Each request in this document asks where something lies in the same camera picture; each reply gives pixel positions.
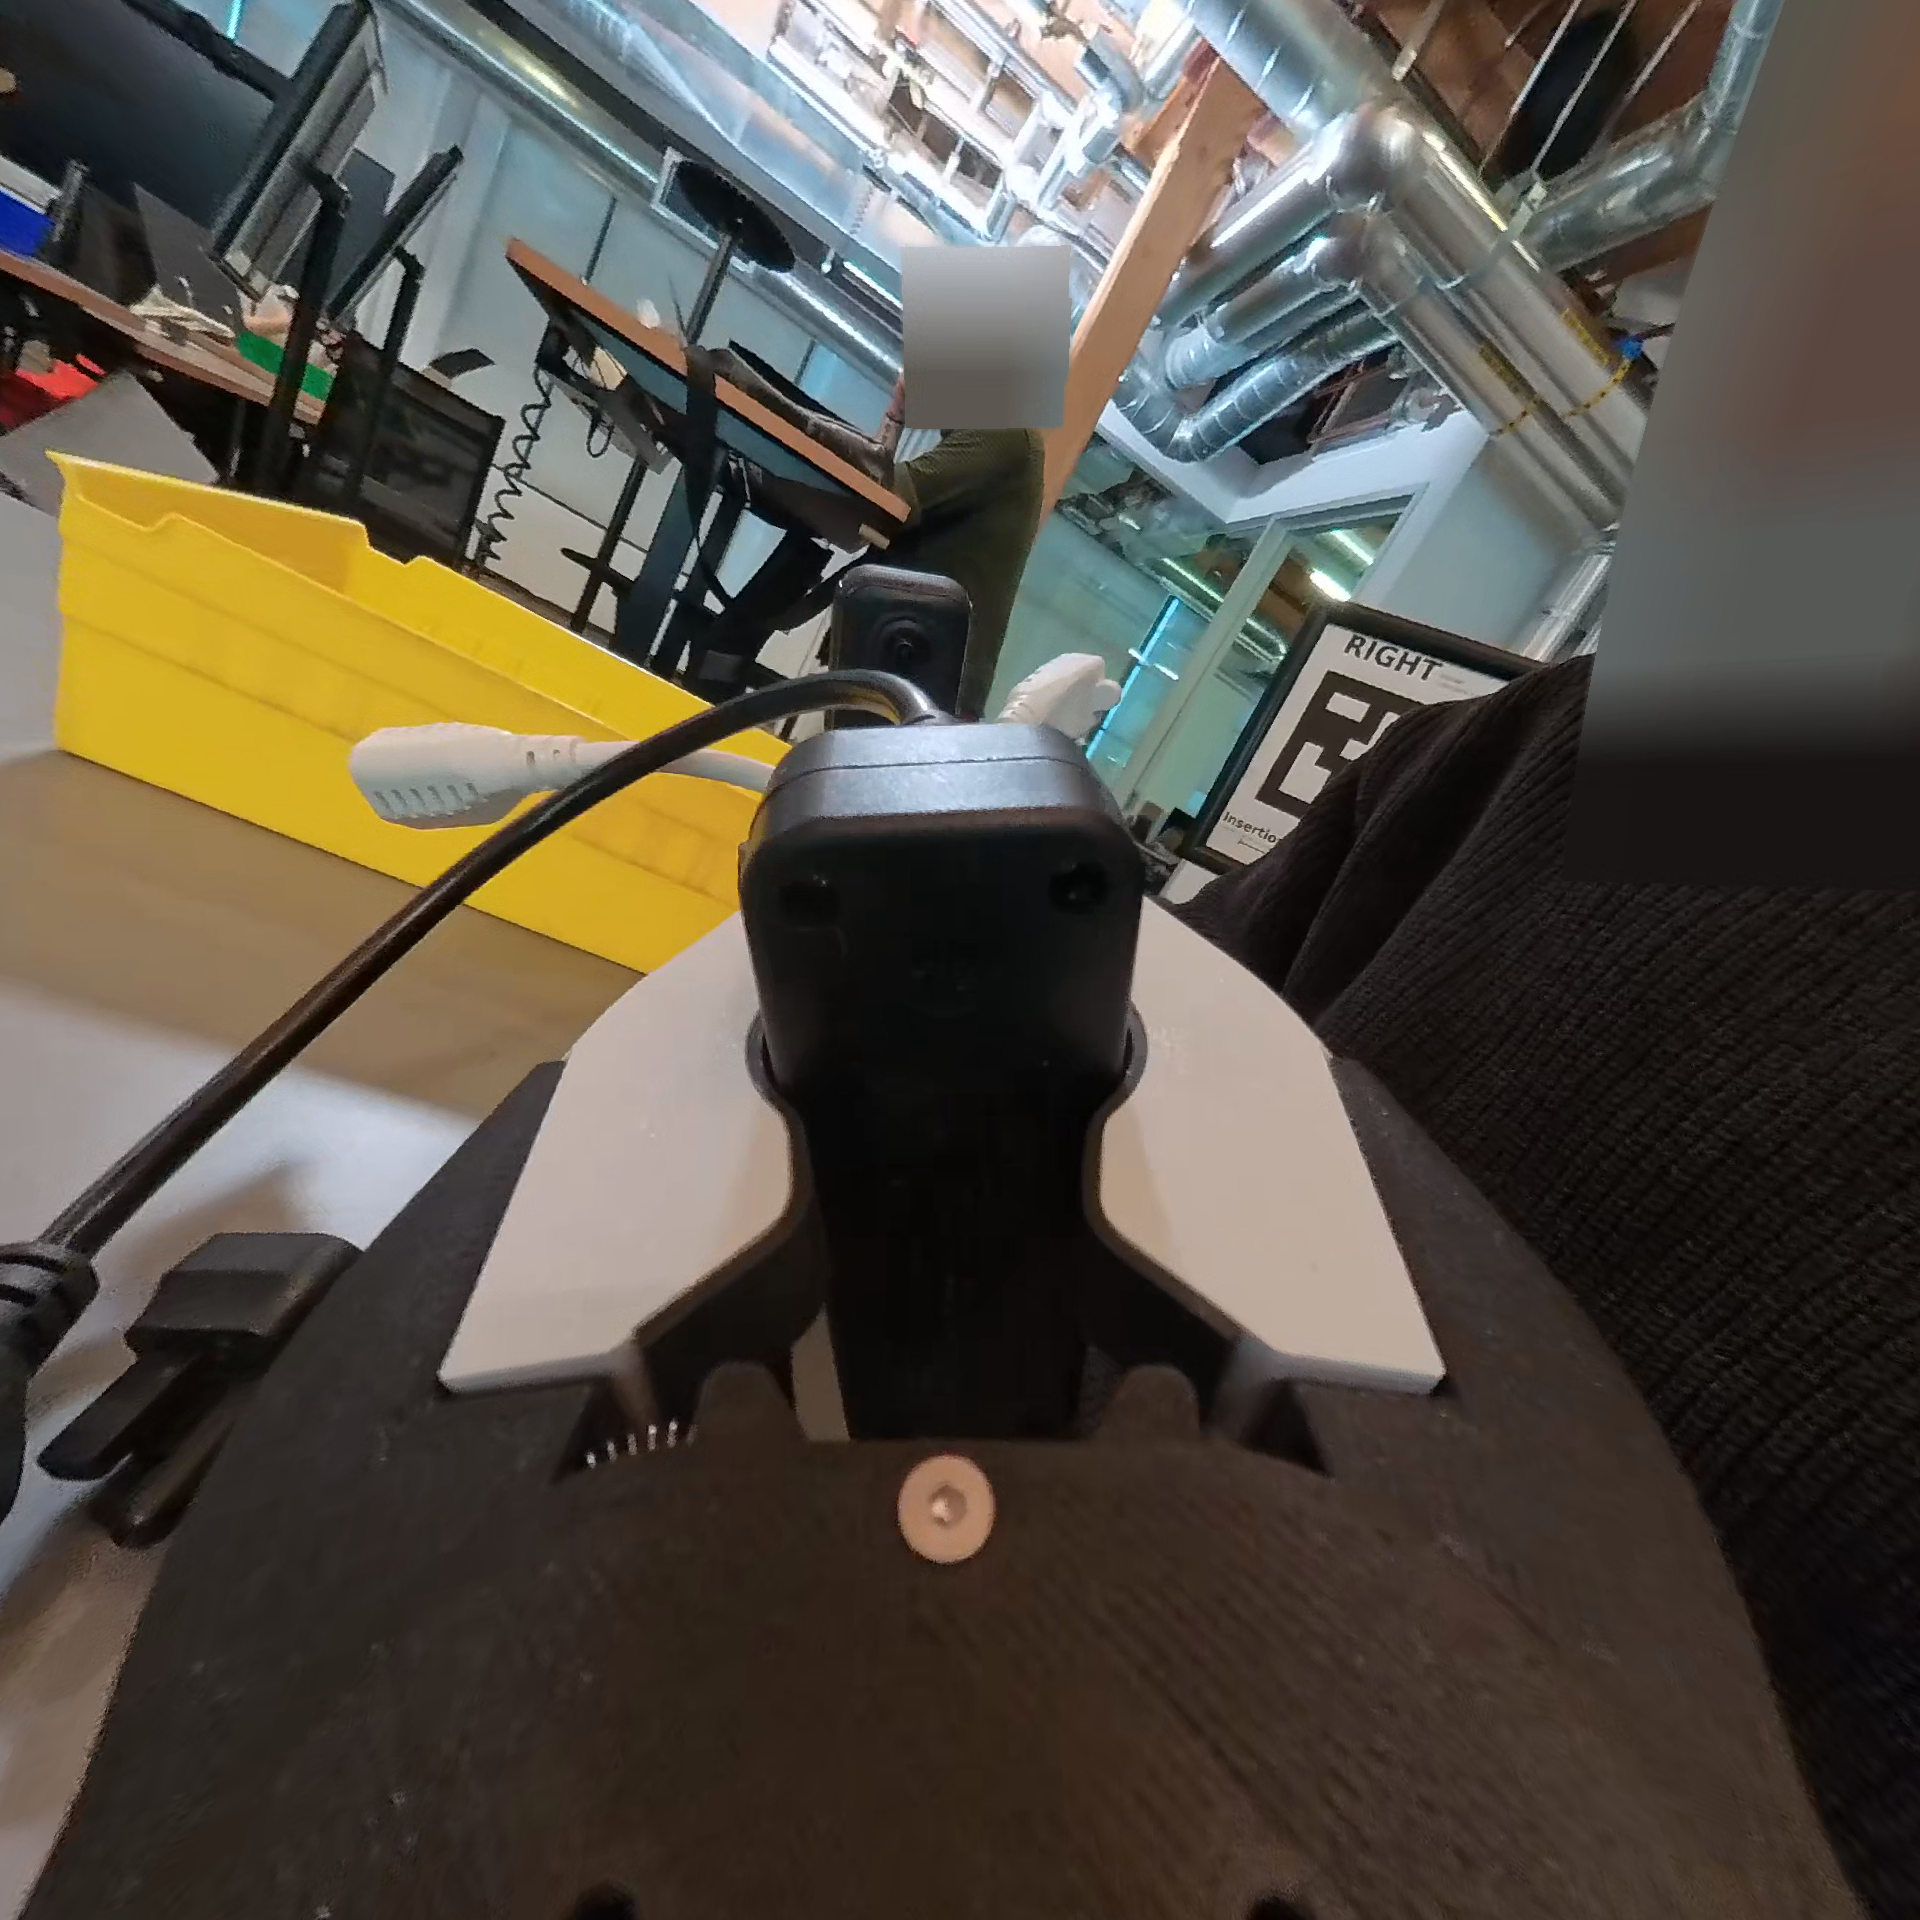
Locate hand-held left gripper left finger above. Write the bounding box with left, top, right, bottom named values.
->
left=439, top=915, right=824, bottom=1391

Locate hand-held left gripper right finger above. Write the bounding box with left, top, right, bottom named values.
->
left=1080, top=896, right=1449, bottom=1391

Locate black socket block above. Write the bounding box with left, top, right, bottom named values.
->
left=737, top=725, right=1151, bottom=1445

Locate yellow plastic bin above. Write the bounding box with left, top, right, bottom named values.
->
left=47, top=451, right=799, bottom=960

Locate black three-prong plug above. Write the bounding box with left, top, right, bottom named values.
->
left=37, top=1231, right=359, bottom=1550

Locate black framed printed sign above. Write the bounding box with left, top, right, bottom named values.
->
left=1191, top=599, right=1538, bottom=875

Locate person's torso in black sweater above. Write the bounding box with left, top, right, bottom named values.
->
left=1320, top=885, right=1920, bottom=1920

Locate black mesh office chair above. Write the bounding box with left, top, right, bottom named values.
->
left=306, top=336, right=507, bottom=566

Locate black monitor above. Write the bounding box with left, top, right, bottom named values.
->
left=210, top=0, right=466, bottom=326

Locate wooden work table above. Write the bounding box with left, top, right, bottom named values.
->
left=0, top=248, right=324, bottom=496

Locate coiled desk cable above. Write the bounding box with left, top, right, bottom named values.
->
left=472, top=369, right=564, bottom=566

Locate black round pedestal lamp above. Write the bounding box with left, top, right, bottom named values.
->
left=667, top=159, right=800, bottom=355

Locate black angled plug cord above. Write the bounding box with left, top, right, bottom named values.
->
left=0, top=671, right=963, bottom=1521

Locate silver ventilation duct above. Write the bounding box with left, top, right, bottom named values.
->
left=570, top=0, right=1788, bottom=542

